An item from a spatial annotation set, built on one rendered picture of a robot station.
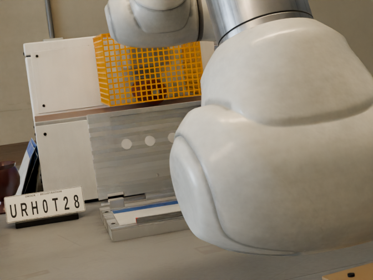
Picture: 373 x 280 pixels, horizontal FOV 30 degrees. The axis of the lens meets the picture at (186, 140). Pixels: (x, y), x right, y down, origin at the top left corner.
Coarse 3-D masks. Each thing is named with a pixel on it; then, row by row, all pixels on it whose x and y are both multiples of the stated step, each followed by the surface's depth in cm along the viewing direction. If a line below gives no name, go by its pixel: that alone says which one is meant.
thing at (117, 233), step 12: (108, 204) 141; (120, 204) 141; (132, 204) 142; (144, 204) 140; (108, 216) 133; (180, 216) 126; (108, 228) 127; (120, 228) 123; (132, 228) 123; (144, 228) 124; (156, 228) 124; (168, 228) 125; (180, 228) 125; (120, 240) 123
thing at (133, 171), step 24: (96, 120) 141; (120, 120) 143; (144, 120) 144; (168, 120) 145; (96, 144) 141; (120, 144) 143; (144, 144) 144; (168, 144) 145; (96, 168) 140; (120, 168) 142; (144, 168) 142; (168, 168) 143; (144, 192) 142; (168, 192) 143
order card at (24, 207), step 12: (36, 192) 144; (48, 192) 145; (60, 192) 145; (72, 192) 145; (12, 204) 143; (24, 204) 143; (36, 204) 143; (48, 204) 144; (60, 204) 144; (72, 204) 144; (84, 204) 145; (12, 216) 142; (24, 216) 142; (36, 216) 143; (48, 216) 143
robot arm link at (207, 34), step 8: (200, 0) 125; (200, 8) 125; (200, 16) 125; (208, 16) 125; (200, 24) 125; (208, 24) 126; (200, 32) 127; (208, 32) 127; (200, 40) 129; (208, 40) 129
